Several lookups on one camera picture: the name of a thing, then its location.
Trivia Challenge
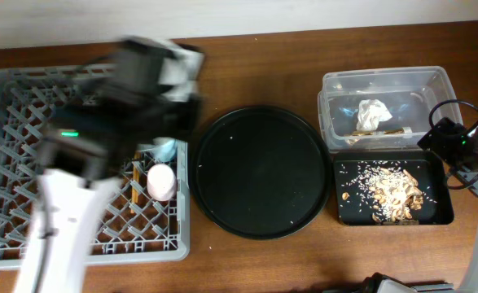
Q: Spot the grey dishwasher rack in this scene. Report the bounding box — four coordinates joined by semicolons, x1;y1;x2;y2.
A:
0;64;190;270

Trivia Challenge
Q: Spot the gold snack wrapper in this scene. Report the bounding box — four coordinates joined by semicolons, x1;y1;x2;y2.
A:
346;127;412;145

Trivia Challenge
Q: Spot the black rectangular tray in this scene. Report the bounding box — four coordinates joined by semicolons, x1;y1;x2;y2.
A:
334;151;454;225

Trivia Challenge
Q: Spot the pink cup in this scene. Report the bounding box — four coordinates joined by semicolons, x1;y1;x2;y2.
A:
147;164;177;201

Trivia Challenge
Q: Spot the round black tray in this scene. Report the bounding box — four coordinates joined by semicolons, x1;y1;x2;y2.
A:
188;106;333;240

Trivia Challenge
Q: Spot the wooden chopstick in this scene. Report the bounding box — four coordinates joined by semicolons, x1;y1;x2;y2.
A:
130;151;143;215

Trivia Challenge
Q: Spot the clear plastic bin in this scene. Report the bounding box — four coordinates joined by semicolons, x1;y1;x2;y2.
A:
318;66;456;154

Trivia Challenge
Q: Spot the white tissue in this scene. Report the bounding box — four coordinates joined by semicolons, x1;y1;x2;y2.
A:
356;99;392;131

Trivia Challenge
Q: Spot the blue cup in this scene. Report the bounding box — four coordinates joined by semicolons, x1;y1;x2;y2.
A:
139;137;177;163

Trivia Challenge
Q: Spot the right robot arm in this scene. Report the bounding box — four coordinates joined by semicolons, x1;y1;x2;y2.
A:
359;99;478;293

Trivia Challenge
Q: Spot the food scraps and rice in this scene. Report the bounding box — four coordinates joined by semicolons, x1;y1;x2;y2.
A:
335;160;438;225

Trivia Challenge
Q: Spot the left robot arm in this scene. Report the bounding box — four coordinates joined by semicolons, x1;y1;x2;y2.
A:
15;37;204;292

